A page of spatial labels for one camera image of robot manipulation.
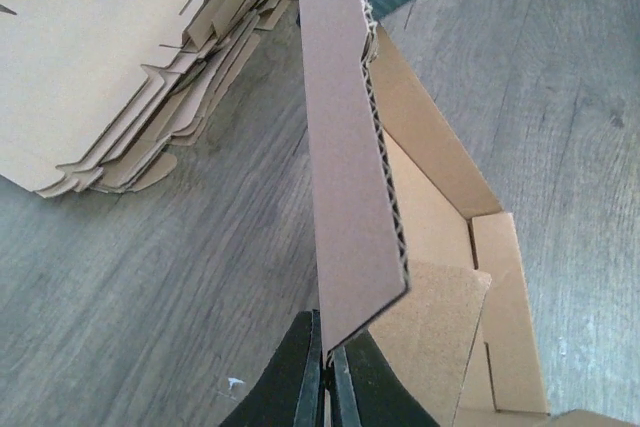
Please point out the cardboard box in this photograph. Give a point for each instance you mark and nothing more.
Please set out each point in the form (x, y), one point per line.
(475, 169)

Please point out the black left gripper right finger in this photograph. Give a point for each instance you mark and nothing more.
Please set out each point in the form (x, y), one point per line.
(366, 392)

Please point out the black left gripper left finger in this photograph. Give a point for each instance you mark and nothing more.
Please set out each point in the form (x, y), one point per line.
(290, 391)

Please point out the stack of flat cardboard blanks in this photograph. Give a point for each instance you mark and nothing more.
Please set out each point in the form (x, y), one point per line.
(92, 91)

